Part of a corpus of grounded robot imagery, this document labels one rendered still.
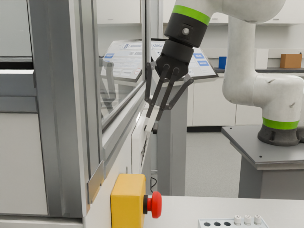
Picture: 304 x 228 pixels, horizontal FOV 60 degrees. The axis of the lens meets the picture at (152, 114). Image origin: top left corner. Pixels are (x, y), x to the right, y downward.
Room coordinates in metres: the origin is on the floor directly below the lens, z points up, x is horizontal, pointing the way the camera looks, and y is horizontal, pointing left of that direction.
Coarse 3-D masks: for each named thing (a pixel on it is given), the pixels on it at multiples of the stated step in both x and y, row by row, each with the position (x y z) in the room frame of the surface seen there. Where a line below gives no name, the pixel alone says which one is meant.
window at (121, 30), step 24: (96, 0) 0.38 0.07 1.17; (120, 0) 0.57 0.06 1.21; (144, 0) 1.12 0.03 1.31; (120, 24) 0.56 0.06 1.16; (144, 24) 1.11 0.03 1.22; (120, 48) 0.55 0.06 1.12; (144, 48) 1.11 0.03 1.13; (120, 72) 0.54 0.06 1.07; (144, 72) 1.10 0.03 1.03; (120, 96) 0.54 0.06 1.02
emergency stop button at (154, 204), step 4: (156, 192) 0.37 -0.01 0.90; (152, 196) 0.36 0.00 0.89; (156, 196) 0.36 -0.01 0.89; (160, 196) 0.37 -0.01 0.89; (148, 200) 0.37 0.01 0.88; (152, 200) 0.36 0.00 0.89; (156, 200) 0.36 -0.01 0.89; (160, 200) 0.36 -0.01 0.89; (148, 204) 0.36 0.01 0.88; (152, 204) 0.35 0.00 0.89; (156, 204) 0.35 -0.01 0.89; (160, 204) 0.36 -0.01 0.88; (148, 208) 0.36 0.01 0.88; (152, 208) 0.35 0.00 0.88; (156, 208) 0.35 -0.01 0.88; (160, 208) 0.35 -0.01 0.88; (152, 212) 0.35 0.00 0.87; (156, 212) 0.35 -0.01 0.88; (160, 212) 0.35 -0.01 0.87; (152, 216) 0.35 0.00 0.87; (156, 216) 0.35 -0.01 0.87
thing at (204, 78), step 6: (204, 54) 1.81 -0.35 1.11; (156, 66) 1.44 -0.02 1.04; (156, 72) 1.42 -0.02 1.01; (216, 72) 1.74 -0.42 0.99; (156, 78) 1.42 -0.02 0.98; (180, 78) 1.49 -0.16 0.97; (192, 78) 1.55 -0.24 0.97; (198, 78) 1.58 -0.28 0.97; (204, 78) 1.62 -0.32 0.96; (210, 78) 1.67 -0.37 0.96; (216, 78) 1.72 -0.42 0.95; (162, 84) 1.39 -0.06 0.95; (174, 84) 1.47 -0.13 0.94; (180, 84) 1.51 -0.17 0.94
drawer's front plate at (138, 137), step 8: (144, 112) 0.80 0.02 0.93; (144, 120) 0.70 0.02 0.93; (136, 128) 0.62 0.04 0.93; (136, 136) 0.56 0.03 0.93; (144, 136) 0.69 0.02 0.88; (136, 144) 0.56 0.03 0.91; (144, 144) 0.69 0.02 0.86; (136, 152) 0.56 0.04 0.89; (136, 160) 0.56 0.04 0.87; (136, 168) 0.56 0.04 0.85
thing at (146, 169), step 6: (150, 138) 1.20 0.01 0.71; (150, 144) 1.20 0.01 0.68; (150, 150) 1.20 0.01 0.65; (150, 156) 1.20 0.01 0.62; (144, 162) 0.89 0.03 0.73; (150, 162) 1.20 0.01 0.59; (144, 168) 0.88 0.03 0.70; (150, 168) 1.20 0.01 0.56; (144, 174) 0.88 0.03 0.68; (150, 174) 1.20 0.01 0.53; (150, 180) 1.20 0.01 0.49; (150, 186) 1.20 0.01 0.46; (150, 192) 1.20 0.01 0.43
